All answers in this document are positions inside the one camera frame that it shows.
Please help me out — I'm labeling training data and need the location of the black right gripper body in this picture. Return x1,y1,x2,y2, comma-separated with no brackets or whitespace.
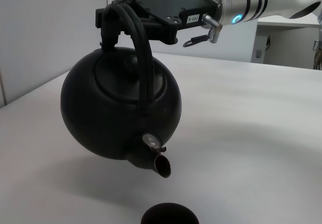
129,0,220,31

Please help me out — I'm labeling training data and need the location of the right gripper connector cable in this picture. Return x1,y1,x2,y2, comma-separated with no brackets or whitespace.
183,13,224,48

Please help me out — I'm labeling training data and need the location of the white shelf unit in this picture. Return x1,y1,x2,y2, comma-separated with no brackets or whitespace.
251,14,322,71

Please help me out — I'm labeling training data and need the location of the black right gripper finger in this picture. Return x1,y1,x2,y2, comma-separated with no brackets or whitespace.
117,15,180,45
95,0,135,30

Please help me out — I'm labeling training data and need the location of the black round teapot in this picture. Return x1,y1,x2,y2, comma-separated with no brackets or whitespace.
60,4,182,179

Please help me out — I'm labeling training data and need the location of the small black teacup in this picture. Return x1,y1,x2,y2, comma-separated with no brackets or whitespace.
140,202,196,224

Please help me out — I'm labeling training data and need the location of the brown hanging object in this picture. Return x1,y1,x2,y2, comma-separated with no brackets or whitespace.
311,39,322,71

